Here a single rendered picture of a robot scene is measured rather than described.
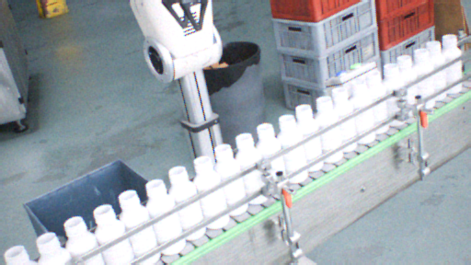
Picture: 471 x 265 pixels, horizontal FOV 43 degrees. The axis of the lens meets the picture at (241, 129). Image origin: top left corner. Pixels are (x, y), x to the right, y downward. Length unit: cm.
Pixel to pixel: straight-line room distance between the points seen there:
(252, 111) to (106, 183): 178
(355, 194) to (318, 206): 13
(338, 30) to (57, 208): 250
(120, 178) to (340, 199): 73
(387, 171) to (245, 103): 195
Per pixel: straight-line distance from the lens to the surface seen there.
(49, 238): 121
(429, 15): 477
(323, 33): 380
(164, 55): 185
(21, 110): 498
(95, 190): 189
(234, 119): 351
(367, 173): 157
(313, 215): 148
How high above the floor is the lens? 176
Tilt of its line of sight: 26 degrees down
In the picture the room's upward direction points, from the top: 12 degrees counter-clockwise
